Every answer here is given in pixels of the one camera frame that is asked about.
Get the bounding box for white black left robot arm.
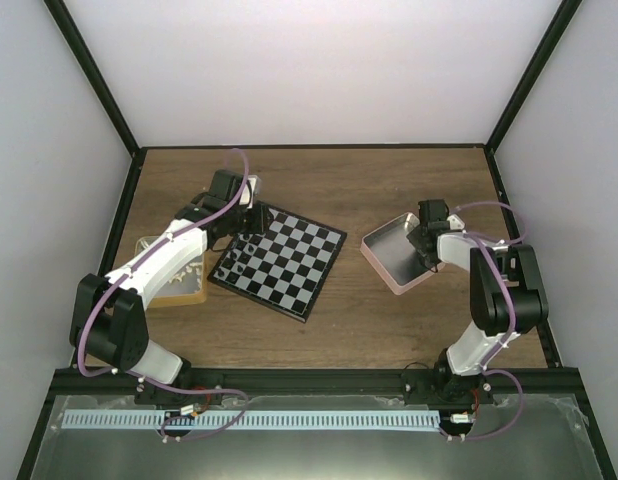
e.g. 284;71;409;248
69;169;272;404

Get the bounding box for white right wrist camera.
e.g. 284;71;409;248
446;214;465;233

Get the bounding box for black and white chessboard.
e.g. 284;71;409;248
208;204;347;322

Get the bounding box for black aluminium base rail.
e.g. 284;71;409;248
133;367;495;406

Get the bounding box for light blue slotted cable duct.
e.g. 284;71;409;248
62;409;440;432

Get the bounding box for white chess pieces in tray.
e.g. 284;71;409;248
168;261;205;287

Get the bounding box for pink rimmed metal tray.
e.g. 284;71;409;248
360;212;444;295

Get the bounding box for orange rimmed metal tray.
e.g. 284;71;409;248
127;231;207;309

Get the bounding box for black enclosure frame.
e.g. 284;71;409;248
16;0;618;480

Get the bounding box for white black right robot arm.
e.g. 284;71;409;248
407;199;549;403

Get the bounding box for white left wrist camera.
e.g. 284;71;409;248
238;175;261;209

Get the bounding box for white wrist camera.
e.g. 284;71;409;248
446;214;465;233
238;175;261;209

